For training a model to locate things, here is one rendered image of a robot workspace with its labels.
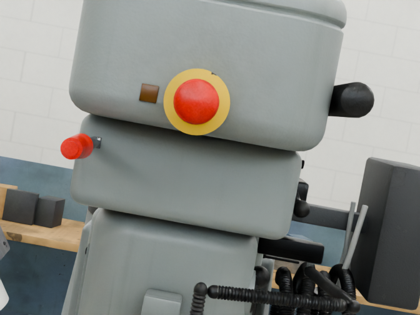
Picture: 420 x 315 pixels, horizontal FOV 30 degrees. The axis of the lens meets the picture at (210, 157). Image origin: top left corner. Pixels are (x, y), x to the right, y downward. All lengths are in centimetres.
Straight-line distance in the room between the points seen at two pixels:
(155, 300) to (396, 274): 47
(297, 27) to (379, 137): 454
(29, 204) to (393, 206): 375
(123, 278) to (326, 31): 35
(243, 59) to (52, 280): 469
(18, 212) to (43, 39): 119
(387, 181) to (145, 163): 47
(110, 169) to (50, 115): 443
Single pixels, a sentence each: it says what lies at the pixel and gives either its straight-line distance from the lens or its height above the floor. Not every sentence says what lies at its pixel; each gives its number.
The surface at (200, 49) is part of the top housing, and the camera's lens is 73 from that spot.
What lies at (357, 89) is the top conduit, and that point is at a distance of 77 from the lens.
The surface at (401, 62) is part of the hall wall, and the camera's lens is 530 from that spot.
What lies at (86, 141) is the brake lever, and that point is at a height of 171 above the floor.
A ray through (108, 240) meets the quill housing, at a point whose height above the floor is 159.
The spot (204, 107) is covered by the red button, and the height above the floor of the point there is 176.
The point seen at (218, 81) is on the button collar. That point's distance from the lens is 71.
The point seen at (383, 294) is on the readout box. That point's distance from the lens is 120.
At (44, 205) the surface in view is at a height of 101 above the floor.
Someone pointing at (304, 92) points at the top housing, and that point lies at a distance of 74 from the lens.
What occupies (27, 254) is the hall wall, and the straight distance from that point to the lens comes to 536.
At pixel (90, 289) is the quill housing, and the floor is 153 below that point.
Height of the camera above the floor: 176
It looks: 4 degrees down
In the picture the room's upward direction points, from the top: 10 degrees clockwise
